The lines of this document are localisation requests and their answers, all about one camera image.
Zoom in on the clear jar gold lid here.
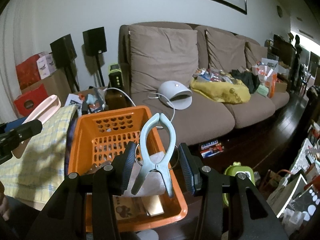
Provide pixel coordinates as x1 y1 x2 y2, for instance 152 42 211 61
113 195 164 220

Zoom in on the white foam net sheet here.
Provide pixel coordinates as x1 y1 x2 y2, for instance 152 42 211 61
122 162 173 197

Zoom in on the light blue plastic clip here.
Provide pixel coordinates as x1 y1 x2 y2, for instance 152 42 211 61
131 113 176 198

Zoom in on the pink plastic clip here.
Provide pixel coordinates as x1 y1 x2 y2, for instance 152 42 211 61
11 94 62 159

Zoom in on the red gift box front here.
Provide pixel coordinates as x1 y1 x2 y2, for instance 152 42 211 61
14 85 48 116

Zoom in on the red gift box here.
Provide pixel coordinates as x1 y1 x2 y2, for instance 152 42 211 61
14 85 48 116
16 54 41 90

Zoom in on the snickers candy box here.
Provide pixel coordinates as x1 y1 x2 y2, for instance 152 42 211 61
200 140 225 158

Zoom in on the green lunch box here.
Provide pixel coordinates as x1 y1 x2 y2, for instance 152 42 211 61
224 162 259 213

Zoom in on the yellow plaid tablecloth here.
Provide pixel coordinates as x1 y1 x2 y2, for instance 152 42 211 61
1 106 76 204

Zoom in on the orange plastic basket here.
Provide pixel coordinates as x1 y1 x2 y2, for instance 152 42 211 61
68 106 188 232

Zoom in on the red gift box top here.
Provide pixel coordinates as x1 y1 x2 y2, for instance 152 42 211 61
16 54 41 90

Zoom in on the brown cardboard box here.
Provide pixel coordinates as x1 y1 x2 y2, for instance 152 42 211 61
21 69 72 106

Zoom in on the pink white small box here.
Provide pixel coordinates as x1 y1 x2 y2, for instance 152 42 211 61
36 54 56 80

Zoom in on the white dome device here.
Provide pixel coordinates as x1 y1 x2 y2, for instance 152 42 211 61
157 81 193 110

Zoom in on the left black speaker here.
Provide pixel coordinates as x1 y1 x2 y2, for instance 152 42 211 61
50 34 80 92

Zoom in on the black speaker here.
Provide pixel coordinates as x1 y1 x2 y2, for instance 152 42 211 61
82 27 107 87
50 34 80 92

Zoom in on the yellow cloth bag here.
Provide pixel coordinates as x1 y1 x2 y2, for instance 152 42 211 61
190 79 251 104

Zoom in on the brown sofa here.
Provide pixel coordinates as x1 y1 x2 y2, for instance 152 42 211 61
118 22 290 145

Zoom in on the green black power station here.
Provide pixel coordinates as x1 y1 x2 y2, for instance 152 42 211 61
108 63 123 89

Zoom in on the right black speaker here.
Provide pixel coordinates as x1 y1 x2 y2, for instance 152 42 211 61
82 27 107 87

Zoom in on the brown cushion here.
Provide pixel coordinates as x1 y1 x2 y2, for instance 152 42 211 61
206 28 246 73
245 41 267 69
129 25 199 93

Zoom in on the white charging cable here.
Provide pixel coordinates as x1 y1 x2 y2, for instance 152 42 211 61
103 87 176 131

